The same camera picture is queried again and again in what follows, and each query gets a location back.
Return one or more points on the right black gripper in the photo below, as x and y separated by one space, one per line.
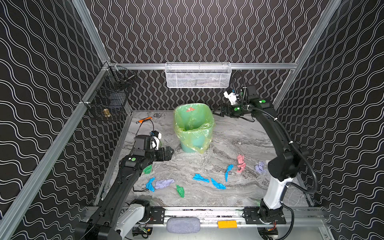
227 109

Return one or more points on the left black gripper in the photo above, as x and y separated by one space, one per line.
163 153

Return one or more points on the green bin with bag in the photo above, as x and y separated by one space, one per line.
194 125

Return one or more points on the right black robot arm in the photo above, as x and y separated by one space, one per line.
290 157

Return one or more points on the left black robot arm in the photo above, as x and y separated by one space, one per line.
107 222

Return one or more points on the orange utility knife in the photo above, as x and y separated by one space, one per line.
145 119

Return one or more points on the green paper scrap left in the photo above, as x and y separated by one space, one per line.
148 169

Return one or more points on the green paper scrap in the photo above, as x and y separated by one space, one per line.
180 191
148 169

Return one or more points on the purple paper scrap left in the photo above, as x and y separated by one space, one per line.
161 184

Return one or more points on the purple paper scrap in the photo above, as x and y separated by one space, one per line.
161 184
260 168

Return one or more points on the brass object in basket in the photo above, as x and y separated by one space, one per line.
106 113

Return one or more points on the pink paper scrap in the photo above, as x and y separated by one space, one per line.
241 163

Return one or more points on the green paper scrap front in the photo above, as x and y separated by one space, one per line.
180 191

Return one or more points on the purple paper scrap right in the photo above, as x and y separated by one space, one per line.
260 168

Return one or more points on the yellow block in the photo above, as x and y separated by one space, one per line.
227 224

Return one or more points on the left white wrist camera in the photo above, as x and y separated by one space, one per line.
156 140

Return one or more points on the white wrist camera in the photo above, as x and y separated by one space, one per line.
156 140
232 96

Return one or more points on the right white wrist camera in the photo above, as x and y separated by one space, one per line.
232 96

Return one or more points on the black wire basket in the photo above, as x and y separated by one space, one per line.
112 93

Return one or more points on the white wire basket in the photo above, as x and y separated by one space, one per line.
198 75

